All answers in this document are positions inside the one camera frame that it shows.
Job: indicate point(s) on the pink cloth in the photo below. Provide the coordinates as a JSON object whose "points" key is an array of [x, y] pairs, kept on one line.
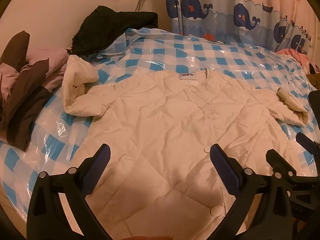
{"points": [[295, 54]]}

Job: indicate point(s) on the pink and brown blanket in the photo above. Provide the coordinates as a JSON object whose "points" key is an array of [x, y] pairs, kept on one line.
{"points": [[25, 92]]}

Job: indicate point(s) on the white quilted jacket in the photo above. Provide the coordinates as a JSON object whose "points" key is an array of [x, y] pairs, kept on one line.
{"points": [[162, 130]]}

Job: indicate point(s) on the blue checkered bed sheet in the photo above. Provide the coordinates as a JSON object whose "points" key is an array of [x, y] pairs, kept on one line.
{"points": [[225, 52]]}

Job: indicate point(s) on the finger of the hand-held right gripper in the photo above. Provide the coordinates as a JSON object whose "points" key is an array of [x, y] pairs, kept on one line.
{"points": [[276, 160], [306, 141]]}

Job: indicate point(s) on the dark cloth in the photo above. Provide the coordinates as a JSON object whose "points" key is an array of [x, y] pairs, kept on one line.
{"points": [[314, 100]]}

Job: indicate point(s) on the black garment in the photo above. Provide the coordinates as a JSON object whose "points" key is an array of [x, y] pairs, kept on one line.
{"points": [[112, 27]]}

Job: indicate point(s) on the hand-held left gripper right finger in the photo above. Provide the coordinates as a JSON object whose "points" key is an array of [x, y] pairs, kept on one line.
{"points": [[225, 167]]}

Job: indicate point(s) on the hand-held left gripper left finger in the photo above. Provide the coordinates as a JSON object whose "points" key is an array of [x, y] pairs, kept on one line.
{"points": [[103, 155]]}

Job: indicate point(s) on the whale print curtain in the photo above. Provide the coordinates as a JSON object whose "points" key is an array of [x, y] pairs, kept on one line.
{"points": [[225, 5]]}

